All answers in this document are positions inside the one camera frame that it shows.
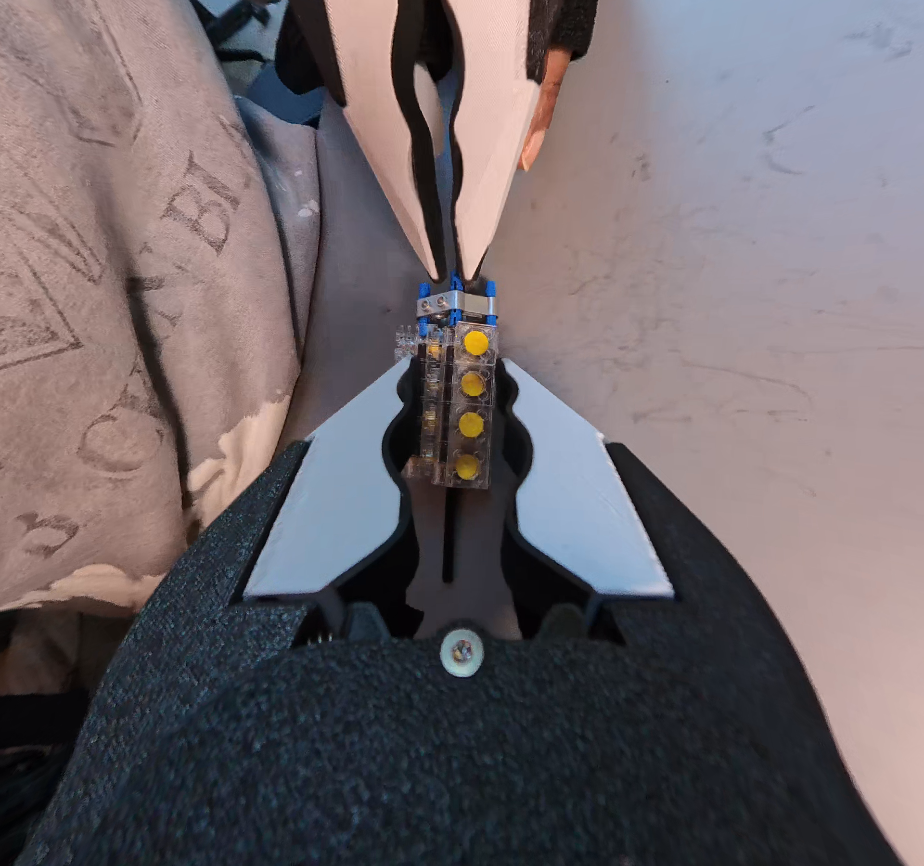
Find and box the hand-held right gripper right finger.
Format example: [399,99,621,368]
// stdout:
[501,358,675,600]

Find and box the person's left hand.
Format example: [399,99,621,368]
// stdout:
[516,0,602,174]

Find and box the person in grey hoodie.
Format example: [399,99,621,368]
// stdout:
[0,0,322,614]

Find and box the grey desk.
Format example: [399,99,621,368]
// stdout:
[282,0,924,866]

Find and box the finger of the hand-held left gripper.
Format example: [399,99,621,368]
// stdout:
[436,0,541,282]
[310,0,450,282]

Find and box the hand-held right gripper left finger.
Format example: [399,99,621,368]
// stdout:
[243,358,420,603]

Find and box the clear toy brick engine model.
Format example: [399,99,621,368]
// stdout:
[396,270,501,585]

